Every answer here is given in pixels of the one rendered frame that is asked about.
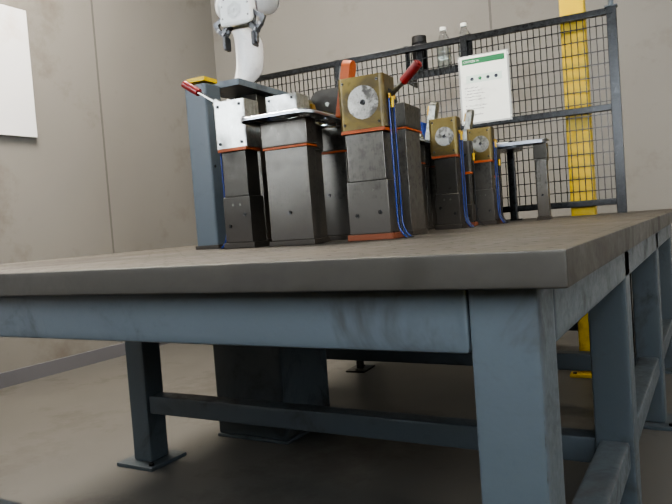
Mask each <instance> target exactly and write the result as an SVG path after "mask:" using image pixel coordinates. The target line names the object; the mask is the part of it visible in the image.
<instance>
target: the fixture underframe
mask: <svg viewBox="0 0 672 504"><path fill-rule="evenodd" d="M630 273H631V280H632V298H633V319H634V334H635V352H636V353H634V346H633V328H632V310H631V292H630ZM587 313H588V323H589V340H590V351H568V350H556V341H557V340H558V339H560V338H561V337H562V336H563V335H564V334H565V333H566V332H567V331H568V330H569V331H578V321H579V320H580V319H581V318H582V317H583V316H585V315H586V314H587ZM0 337H18V338H45V339H72V340H99V341H125V351H126V362H127V374H128V385H129V396H130V408H131V419H132V430H133V441H134V453H135V455H133V456H131V457H129V458H126V459H124V460H122V461H120V462H117V466H120V467H126V468H131V469H137V470H143V471H148V472H153V471H155V470H157V469H159V468H161V467H163V466H165V465H167V464H169V463H171V462H173V461H175V460H177V459H180V458H182V457H184V456H186V455H187V453H186V452H184V451H177V450H170V449H168V441H167V430H166V418H165V415H169V416H178V417H187V418H196V419H205V420H214V421H223V422H232V423H240V424H249V425H258V426H267V427H276V428H285V429H294V430H303V431H312V432H320V433H329V434H338V435H347V436H356V437H365V438H374V439H383V440H392V441H400V442H409V443H418V444H427V445H436V446H445V447H454V448H463V449H472V450H479V464H480V480H481V495H482V504H566V500H565V484H564V467H563V460H569V461H578V462H587V463H590V464H589V467H588V469H587V471H586V473H585V475H584V477H583V479H582V482H581V484H580V486H579V488H578V490H577V492H576V494H575V497H574V499H573V501H572V503H571V504H642V490H641V472H640V454H639V440H640V437H641V434H642V430H643V429H649V430H661V431H672V414H671V413H667V400H666V381H665V374H672V234H671V224H669V225H668V226H666V227H664V228H663V229H661V230H660V231H658V232H656V233H655V234H653V235H652V236H650V237H648V238H647V239H645V240H644V241H642V242H640V243H639V244H637V245H636V246H634V247H632V248H631V249H629V250H628V251H626V252H624V253H623V254H621V255H620V256H618V257H616V258H615V259H613V260H612V261H610V262H608V263H607V264H605V265H604V266H602V267H600V268H599V269H597V270H596V271H594V272H592V273H591V274H589V275H588V276H586V277H584V278H583V279H581V280H580V281H578V282H576V283H575V284H573V285H572V286H570V287H568V288H557V289H488V290H418V291H349V292H280V293H210V294H141V295H71V296H2V297H0ZM159 343H180V344H208V345H235V346H262V347H289V348H316V349H326V359H334V360H356V361H377V362H399V363H421V364H443V365H464V366H473V374H474V389H475V404H476V419H466V418H454V417H443V416H432V415H420V414H409V413H398V412H386V411H375V410H364V409H353V408H341V407H330V406H319V405H307V404H296V403H285V402H273V401H262V400H251V399H239V398H228V397H217V396H205V395H194V394H183V393H171V392H163V383H162V372H161V360H160V349H159ZM558 370H573V371H591V374H592V391H593V408H594V425H595V430H590V429H579V428H568V427H561V418H560V401H559V385H558Z"/></svg>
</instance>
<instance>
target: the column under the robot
mask: <svg viewBox="0 0 672 504"><path fill-rule="evenodd" d="M213 352H214V364H215V376H216V388H217V397H228V398H239V399H251V400H262V401H273V402H285V403H296V404H307V405H319V406H330V399H329V386H328V373H327V359H326V349H316V348H289V347H262V346H235V345H213ZM219 424H220V433H218V436H221V437H229V438H237V439H245V440H253V441H261V442H268V443H276V444H284V445H288V444H290V443H292V442H294V441H295V440H297V439H299V438H301V437H302V436H304V435H306V434H307V433H309V432H311V431H303V430H294V429H285V428H276V427H267V426H258V425H249V424H240V423H232V422H223V421H219Z"/></svg>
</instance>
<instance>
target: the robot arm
mask: <svg viewBox="0 0 672 504"><path fill-rule="evenodd" d="M214 6H215V11H216V13H217V15H218V17H219V18H220V19H219V20H218V21H217V22H216V23H214V25H213V27H214V28H215V30H216V31H217V33H218V34H219V35H220V36H221V37H222V39H223V48H224V50H225V51H227V52H231V39H230V38H229V36H230V34H231V33H232V34H233V37H234V41H235V52H236V73H235V78H241V79H244V80H247V81H251V82H255V81H256V80H257V79H258V78H259V76H260V75H261V73H262V70H263V64H264V56H263V44H262V41H261V38H260V37H259V33H260V30H261V28H262V27H263V25H264V22H265V19H266V16H267V15H271V14H273V13H274V12H276V10H277V9H278V7H279V0H215V2H214ZM257 16H258V17H260V18H259V21H258V22H257ZM220 26H222V27H224V28H223V30H221V28H220ZM249 27H251V28H252V29H250V28H249Z"/></svg>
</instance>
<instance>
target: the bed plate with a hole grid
mask: <svg viewBox="0 0 672 504"><path fill-rule="evenodd" d="M671 223H672V209H659V210H644V211H629V212H627V213H617V212H614V213H600V214H596V215H582V216H571V215H570V216H556V217H553V219H547V220H537V218H526V219H524V220H512V221H508V223H499V224H487V225H478V226H476V227H471V228H470V226H468V227H467V228H457V229H442V230H435V228H431V229H428V233H424V234H417V235H411V236H414V237H410V238H405V237H403V238H396V239H384V240H368V241H352V242H348V240H332V241H328V242H325V243H319V244H308V245H292V246H275V247H270V245H269V246H262V247H252V248H236V249H220V248H218V249H201V250H196V246H198V245H194V246H184V247H173V248H163V249H152V250H142V251H131V252H121V253H110V254H100V255H89V256H79V257H68V258H58V259H47V260H37V261H26V262H16V263H5V264H0V297H2V296H71V295H141V294H210V293H280V292H349V291H418V290H488V289H557V288H568V287H570V286H572V285H573V284H575V283H576V282H578V281H580V280H581V279H583V278H584V277H586V276H588V275H589V274H591V273H592V272H594V271H596V270H597V269H599V268H600V267H602V266H604V265H605V264H607V263H608V262H610V261H612V260H613V259H615V258H616V257H618V256H620V255H621V254H623V253H624V252H626V251H628V250H629V249H631V248H632V247H634V246H636V245H637V244H639V243H640V242H642V241H644V240H645V239H647V238H648V237H650V236H652V235H653V234H655V233H656V232H658V231H660V230H661V229H663V228H664V227H666V226H668V225H669V224H671Z"/></svg>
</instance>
